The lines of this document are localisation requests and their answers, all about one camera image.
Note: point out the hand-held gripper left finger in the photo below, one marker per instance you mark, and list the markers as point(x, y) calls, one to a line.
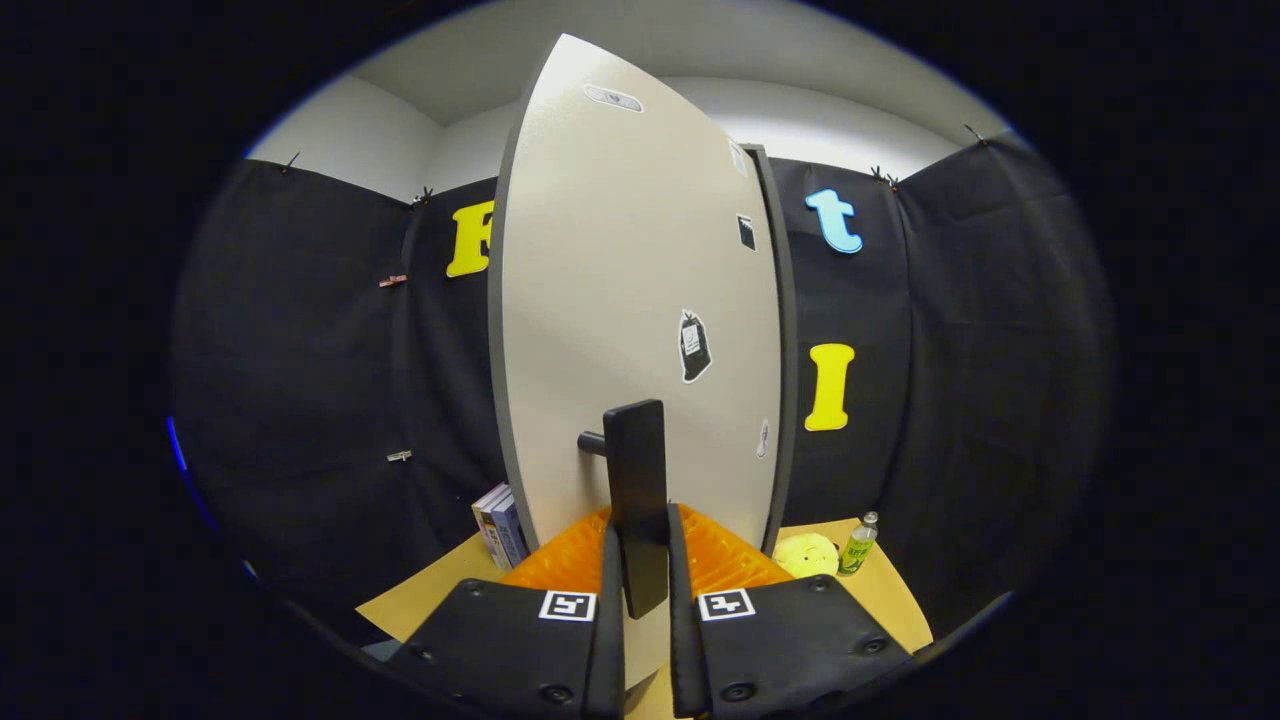
point(520, 640)

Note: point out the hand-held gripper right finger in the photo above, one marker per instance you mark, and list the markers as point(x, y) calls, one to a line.
point(780, 640)

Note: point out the beige shoe cabinet door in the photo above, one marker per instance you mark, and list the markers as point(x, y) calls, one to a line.
point(600, 250)

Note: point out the yellow plush toy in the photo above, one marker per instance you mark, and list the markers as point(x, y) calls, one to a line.
point(806, 556)

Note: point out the green drink bottle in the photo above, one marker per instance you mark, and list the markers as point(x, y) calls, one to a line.
point(857, 548)

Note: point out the black backdrop cloth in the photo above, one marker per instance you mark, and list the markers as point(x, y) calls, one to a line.
point(290, 380)

